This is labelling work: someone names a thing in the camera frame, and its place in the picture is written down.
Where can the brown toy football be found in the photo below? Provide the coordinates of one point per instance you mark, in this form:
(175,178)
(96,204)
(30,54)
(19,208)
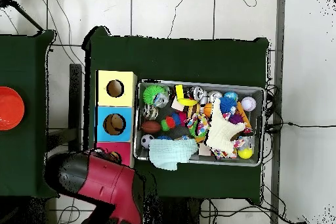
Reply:
(150,127)

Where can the dark green table cloth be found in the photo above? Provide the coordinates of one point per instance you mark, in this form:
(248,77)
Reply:
(178,56)
(26,50)

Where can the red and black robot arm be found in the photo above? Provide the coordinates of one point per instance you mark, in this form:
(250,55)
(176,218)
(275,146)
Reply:
(100,182)

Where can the cream yellow waffle cloth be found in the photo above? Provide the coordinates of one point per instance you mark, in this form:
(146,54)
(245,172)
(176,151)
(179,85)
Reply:
(220,132)

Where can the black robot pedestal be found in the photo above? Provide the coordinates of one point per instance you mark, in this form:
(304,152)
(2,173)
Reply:
(178,213)

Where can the yellow ball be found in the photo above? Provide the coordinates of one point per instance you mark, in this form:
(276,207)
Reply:
(245,153)

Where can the orange green spiky ball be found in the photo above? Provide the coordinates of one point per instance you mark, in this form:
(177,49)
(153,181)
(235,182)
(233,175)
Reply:
(168,123)

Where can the orange plate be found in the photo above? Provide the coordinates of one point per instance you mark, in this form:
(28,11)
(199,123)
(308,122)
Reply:
(9,108)

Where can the yellow plastic block toy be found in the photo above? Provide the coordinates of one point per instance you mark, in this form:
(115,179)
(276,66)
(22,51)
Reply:
(180,92)

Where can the small black white soccer ball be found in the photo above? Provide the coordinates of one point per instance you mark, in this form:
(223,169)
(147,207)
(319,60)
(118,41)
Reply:
(147,141)

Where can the blue fuzzy ball with eyes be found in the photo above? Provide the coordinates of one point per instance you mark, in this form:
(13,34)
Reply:
(228,105)

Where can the white baseball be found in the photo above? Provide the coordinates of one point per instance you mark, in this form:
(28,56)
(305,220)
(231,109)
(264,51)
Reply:
(249,103)

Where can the mint green waffle cloth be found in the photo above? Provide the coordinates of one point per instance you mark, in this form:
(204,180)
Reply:
(173,153)

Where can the wooden box with three holes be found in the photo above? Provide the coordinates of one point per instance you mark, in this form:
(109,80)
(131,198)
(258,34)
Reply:
(116,106)

